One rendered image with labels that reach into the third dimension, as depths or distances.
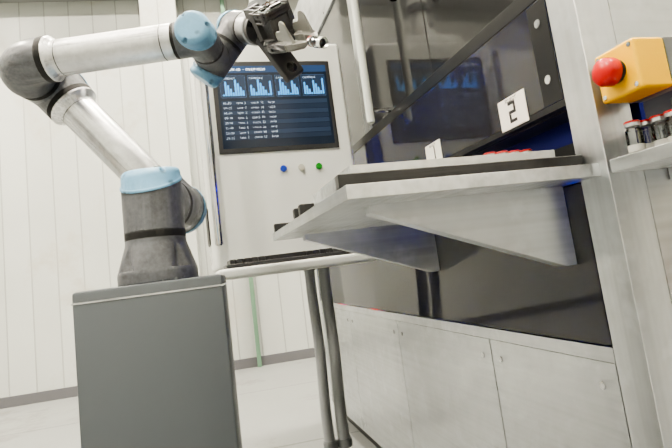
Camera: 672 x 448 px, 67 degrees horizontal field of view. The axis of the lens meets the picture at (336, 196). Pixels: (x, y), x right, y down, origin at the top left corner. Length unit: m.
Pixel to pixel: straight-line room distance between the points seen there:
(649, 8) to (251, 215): 1.17
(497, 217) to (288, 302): 3.91
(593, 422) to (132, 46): 1.09
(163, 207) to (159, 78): 3.73
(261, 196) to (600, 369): 1.10
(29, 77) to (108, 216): 3.60
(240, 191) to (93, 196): 3.28
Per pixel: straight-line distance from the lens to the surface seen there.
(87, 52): 1.20
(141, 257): 1.02
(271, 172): 1.67
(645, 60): 0.82
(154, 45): 1.15
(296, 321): 4.68
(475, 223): 0.83
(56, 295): 4.87
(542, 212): 0.89
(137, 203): 1.04
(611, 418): 0.96
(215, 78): 1.24
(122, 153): 1.24
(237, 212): 1.64
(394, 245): 1.30
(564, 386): 1.03
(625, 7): 0.98
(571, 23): 0.92
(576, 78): 0.90
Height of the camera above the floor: 0.78
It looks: 8 degrees up
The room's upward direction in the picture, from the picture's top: 7 degrees counter-clockwise
